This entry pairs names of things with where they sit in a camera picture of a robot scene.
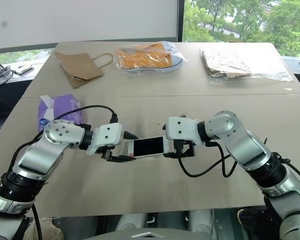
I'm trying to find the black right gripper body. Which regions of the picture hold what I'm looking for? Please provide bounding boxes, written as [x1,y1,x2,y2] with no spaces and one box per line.
[174,139,197,158]

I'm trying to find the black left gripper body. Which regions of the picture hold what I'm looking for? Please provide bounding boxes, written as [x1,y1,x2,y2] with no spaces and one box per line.
[99,145,117,161]

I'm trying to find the white box with dark window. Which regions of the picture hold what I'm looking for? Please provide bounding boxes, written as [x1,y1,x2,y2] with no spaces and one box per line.
[114,136,171,159]

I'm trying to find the white smartphone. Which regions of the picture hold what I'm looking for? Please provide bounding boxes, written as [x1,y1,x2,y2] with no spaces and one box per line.
[131,135,167,159]

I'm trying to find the brown paper bags in plastic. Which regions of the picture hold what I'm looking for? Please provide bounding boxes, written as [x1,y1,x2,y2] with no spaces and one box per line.
[200,46,295,84]

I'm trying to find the purple tissue pack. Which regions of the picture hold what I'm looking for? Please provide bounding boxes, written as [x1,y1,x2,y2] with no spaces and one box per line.
[37,93,85,134]

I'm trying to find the grey rounded robot body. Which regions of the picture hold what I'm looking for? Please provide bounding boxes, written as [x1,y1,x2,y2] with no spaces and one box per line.
[88,209,217,240]

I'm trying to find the orange cloth in plastic bag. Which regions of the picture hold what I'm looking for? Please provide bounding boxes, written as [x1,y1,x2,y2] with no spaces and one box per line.
[114,40,191,75]

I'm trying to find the black shoe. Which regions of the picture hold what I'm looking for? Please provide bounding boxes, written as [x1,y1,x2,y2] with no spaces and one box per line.
[236,207,268,228]

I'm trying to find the tan cloth sack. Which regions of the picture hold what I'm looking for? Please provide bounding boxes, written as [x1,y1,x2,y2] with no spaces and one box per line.
[37,216,64,240]

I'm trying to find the small white flat device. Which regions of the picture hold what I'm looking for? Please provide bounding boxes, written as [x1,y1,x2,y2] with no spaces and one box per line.
[13,63,34,76]

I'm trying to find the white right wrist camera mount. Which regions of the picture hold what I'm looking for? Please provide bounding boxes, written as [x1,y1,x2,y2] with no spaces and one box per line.
[165,116,202,154]

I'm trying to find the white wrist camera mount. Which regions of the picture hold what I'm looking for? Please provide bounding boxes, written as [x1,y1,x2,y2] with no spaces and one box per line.
[165,116,202,154]
[86,122,124,156]

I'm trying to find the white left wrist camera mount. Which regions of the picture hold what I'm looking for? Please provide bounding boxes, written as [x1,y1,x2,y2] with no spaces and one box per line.
[86,122,124,156]

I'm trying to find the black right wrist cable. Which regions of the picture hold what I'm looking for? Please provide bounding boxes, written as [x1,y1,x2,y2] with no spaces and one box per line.
[174,139,239,179]

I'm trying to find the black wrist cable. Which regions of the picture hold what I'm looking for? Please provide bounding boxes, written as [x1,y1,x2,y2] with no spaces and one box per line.
[174,139,239,179]
[53,104,120,125]

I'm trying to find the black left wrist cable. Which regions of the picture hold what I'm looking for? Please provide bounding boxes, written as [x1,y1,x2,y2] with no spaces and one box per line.
[53,104,120,125]

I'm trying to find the brown paper handle bag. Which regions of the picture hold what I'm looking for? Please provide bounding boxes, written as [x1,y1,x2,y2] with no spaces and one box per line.
[54,51,115,90]

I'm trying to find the dark window frame post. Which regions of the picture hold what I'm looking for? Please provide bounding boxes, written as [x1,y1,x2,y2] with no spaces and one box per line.
[176,0,186,43]

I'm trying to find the white coiled cable bundle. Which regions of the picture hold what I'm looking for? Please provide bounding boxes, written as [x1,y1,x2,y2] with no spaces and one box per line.
[0,65,15,88]

